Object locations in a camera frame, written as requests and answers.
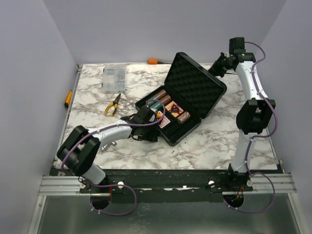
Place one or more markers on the green chip stack front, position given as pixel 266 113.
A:
pixel 157 106

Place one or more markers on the orange tool at left edge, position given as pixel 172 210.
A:
pixel 68 99

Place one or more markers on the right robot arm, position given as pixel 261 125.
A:
pixel 253 117

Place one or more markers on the yellow handled pliers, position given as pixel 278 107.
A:
pixel 113 105

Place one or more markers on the red playing card deck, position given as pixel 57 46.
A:
pixel 159 115

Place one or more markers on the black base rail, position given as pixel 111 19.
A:
pixel 166 186

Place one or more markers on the chrome metal fitting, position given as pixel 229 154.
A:
pixel 106 146

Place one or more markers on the brown chip stack rear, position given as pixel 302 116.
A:
pixel 161 94

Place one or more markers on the brown chip stack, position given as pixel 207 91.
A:
pixel 166 99
pixel 161 94

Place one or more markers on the all-in triangle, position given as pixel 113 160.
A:
pixel 165 121
pixel 175 109

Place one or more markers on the brown chip stack front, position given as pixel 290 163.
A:
pixel 166 99

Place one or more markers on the green chip stack rear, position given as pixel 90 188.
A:
pixel 151 101

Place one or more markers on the black poker set case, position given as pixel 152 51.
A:
pixel 194 89

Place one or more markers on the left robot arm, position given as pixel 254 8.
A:
pixel 78 151

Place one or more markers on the clear plastic screw box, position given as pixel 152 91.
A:
pixel 114 78

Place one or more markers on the orange screwdriver at back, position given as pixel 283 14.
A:
pixel 155 62

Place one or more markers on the white poker chip stack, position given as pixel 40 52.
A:
pixel 183 117

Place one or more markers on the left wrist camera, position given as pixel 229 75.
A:
pixel 144 115

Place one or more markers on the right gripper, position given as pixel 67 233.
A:
pixel 214 69

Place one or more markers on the green chip stack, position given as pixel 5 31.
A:
pixel 157 106
pixel 151 101

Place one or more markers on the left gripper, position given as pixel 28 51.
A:
pixel 153 135

